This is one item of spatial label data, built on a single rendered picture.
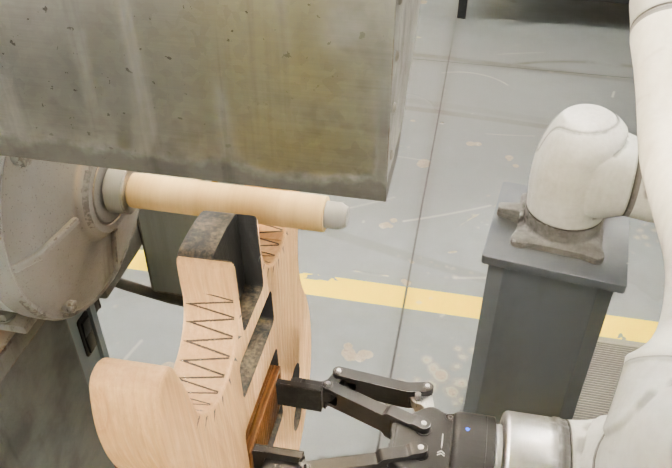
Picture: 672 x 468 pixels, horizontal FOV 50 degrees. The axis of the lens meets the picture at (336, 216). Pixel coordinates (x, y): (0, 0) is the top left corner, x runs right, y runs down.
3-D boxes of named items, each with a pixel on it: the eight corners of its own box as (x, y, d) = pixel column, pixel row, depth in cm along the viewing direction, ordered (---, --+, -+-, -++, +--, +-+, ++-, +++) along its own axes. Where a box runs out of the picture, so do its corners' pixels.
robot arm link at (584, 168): (527, 178, 154) (546, 86, 140) (616, 193, 149) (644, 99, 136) (520, 223, 141) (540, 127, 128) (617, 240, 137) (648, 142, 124)
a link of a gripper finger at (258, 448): (305, 471, 64) (303, 478, 63) (229, 459, 65) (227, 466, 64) (304, 450, 62) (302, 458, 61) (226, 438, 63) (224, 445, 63)
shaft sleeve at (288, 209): (143, 193, 68) (129, 214, 65) (137, 165, 66) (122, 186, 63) (330, 216, 65) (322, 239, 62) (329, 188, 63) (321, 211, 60)
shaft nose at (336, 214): (329, 215, 64) (323, 233, 62) (328, 195, 63) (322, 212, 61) (350, 218, 64) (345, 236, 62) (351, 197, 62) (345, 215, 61)
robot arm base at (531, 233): (503, 192, 159) (506, 171, 156) (607, 212, 154) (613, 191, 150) (489, 242, 146) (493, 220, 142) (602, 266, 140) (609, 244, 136)
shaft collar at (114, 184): (128, 192, 69) (107, 222, 66) (118, 152, 66) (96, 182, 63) (147, 194, 69) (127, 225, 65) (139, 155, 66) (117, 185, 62)
